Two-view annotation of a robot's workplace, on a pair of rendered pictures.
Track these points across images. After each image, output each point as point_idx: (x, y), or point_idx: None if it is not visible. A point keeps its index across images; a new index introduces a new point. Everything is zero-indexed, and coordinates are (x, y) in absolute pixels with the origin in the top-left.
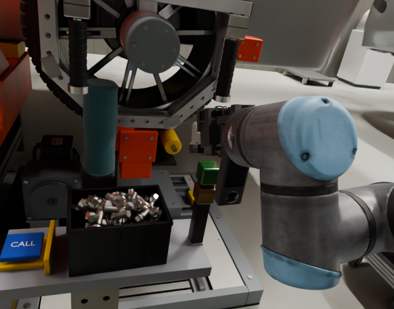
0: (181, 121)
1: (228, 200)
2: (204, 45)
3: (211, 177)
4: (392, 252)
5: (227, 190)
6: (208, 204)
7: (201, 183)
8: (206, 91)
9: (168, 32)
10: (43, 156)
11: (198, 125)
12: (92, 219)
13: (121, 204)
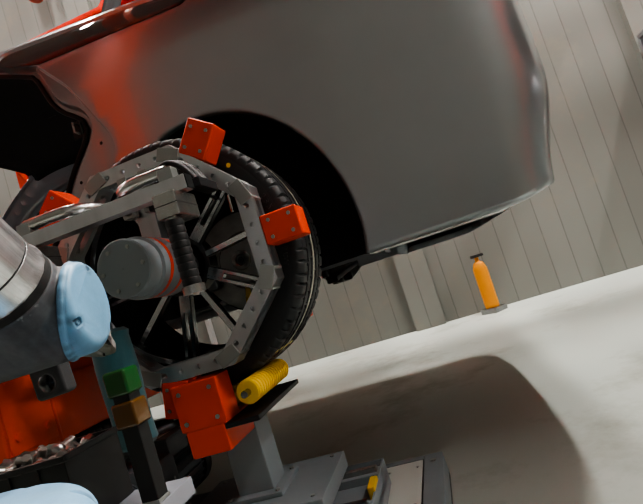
0: (239, 351)
1: (41, 388)
2: None
3: (115, 383)
4: (6, 350)
5: (37, 375)
6: (134, 428)
7: (107, 395)
8: (253, 297)
9: (129, 247)
10: None
11: None
12: None
13: (33, 451)
